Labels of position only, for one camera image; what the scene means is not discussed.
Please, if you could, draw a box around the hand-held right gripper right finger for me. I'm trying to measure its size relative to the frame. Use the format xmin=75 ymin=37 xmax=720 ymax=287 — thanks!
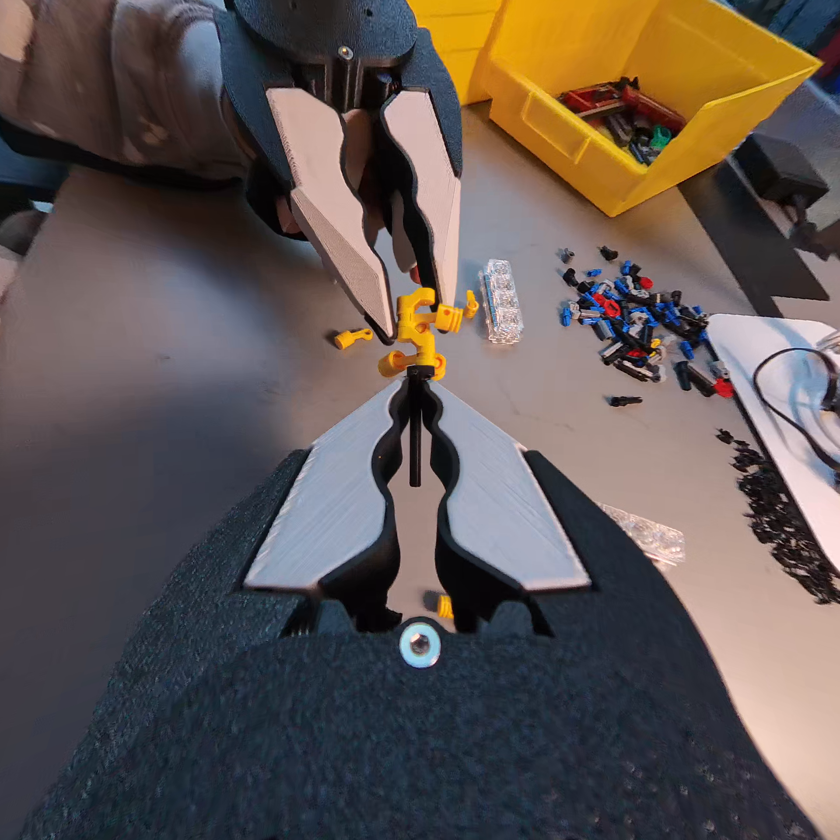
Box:
xmin=420 ymin=379 xmax=593 ymax=632

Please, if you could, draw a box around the pile of black pins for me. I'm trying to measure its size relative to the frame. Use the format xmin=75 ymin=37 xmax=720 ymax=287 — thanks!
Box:
xmin=715 ymin=428 xmax=840 ymax=605

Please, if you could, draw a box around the black power cable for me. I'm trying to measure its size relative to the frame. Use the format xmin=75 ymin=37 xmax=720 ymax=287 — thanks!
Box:
xmin=787 ymin=193 xmax=840 ymax=260

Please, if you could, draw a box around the black motor cable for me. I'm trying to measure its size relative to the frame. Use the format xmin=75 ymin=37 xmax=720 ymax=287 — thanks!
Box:
xmin=752 ymin=346 xmax=840 ymax=470

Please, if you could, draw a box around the pile of mixed small bricks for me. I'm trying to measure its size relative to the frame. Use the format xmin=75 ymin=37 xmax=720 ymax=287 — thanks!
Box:
xmin=560 ymin=246 xmax=736 ymax=400

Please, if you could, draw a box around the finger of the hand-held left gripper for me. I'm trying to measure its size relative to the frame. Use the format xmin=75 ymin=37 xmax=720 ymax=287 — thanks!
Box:
xmin=381 ymin=88 xmax=462 ymax=309
xmin=266 ymin=87 xmax=398 ymax=340

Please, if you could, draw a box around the black power adapter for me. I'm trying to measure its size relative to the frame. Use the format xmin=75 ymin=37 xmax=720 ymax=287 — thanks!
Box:
xmin=735 ymin=131 xmax=831 ymax=204

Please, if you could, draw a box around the pile of red black beams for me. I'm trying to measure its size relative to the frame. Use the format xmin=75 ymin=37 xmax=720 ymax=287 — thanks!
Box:
xmin=558 ymin=75 xmax=688 ymax=165

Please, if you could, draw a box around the white book stand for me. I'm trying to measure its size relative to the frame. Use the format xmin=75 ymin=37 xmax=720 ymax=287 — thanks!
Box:
xmin=705 ymin=314 xmax=840 ymax=572

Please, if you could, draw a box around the clear cylinder block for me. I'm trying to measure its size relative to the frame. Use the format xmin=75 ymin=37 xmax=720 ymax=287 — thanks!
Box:
xmin=597 ymin=502 xmax=686 ymax=565
xmin=479 ymin=259 xmax=526 ymax=344

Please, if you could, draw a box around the grey desk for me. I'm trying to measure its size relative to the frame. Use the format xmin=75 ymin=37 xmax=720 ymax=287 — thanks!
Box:
xmin=0 ymin=85 xmax=840 ymax=828

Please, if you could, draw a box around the yellow plastic bin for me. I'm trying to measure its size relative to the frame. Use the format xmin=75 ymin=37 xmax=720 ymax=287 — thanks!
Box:
xmin=472 ymin=0 xmax=823 ymax=217
xmin=407 ymin=0 xmax=506 ymax=106

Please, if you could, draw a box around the person's left forearm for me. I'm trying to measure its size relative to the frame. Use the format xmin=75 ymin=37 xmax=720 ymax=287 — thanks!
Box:
xmin=0 ymin=0 xmax=257 ymax=181

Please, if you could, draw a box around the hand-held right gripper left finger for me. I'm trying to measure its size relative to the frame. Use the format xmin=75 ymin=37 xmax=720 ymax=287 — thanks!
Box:
xmin=243 ymin=377 xmax=410 ymax=621

